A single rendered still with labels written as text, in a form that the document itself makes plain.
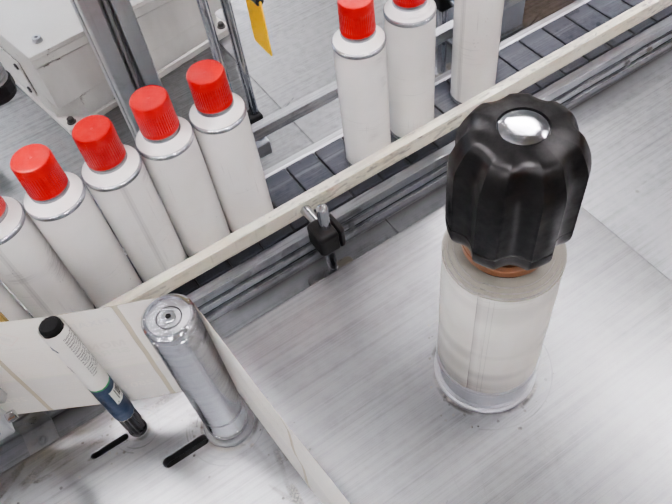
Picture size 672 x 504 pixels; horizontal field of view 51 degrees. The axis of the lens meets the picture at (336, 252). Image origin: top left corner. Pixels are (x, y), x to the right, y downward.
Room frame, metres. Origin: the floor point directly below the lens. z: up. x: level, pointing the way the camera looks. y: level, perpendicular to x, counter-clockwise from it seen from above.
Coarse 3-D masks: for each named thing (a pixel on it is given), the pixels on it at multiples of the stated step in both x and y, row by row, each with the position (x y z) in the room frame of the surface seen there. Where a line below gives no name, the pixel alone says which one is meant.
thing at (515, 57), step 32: (608, 0) 0.75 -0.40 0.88; (640, 0) 0.74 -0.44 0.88; (544, 32) 0.71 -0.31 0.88; (576, 32) 0.70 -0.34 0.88; (640, 32) 0.68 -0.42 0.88; (512, 64) 0.66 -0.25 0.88; (576, 64) 0.64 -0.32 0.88; (448, 96) 0.62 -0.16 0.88; (320, 160) 0.56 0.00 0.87; (416, 160) 0.53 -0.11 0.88; (288, 192) 0.52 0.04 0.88; (352, 192) 0.50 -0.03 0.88; (288, 224) 0.48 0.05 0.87; (192, 288) 0.41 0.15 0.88
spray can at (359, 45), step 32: (352, 0) 0.55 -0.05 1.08; (352, 32) 0.53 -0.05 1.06; (384, 32) 0.55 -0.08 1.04; (352, 64) 0.53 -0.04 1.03; (384, 64) 0.54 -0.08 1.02; (352, 96) 0.53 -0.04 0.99; (384, 96) 0.53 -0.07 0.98; (352, 128) 0.53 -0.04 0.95; (384, 128) 0.53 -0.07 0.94; (352, 160) 0.53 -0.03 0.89
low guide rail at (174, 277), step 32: (608, 32) 0.65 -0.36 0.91; (544, 64) 0.61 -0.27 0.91; (480, 96) 0.58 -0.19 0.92; (448, 128) 0.55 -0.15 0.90; (384, 160) 0.51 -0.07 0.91; (320, 192) 0.48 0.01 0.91; (256, 224) 0.45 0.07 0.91; (192, 256) 0.42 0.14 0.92; (224, 256) 0.43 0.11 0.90; (160, 288) 0.40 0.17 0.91
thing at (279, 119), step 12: (504, 0) 0.68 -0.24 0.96; (516, 0) 0.68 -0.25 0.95; (444, 24) 0.65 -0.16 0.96; (444, 36) 0.64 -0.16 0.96; (336, 84) 0.58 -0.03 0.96; (312, 96) 0.57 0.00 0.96; (324, 96) 0.57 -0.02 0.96; (336, 96) 0.57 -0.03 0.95; (288, 108) 0.56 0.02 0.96; (300, 108) 0.56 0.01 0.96; (312, 108) 0.56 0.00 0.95; (264, 120) 0.55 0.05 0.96; (276, 120) 0.54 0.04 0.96; (288, 120) 0.55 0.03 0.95; (264, 132) 0.54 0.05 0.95
